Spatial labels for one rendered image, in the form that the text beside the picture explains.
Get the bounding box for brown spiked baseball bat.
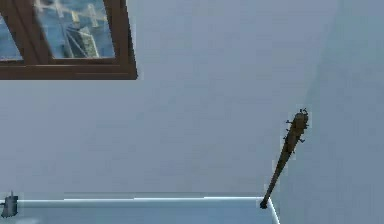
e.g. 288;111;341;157
259;107;310;210

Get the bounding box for brown framed window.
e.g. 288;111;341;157
0;0;139;81

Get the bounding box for small grey spray bottle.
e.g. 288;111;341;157
0;190;19;219

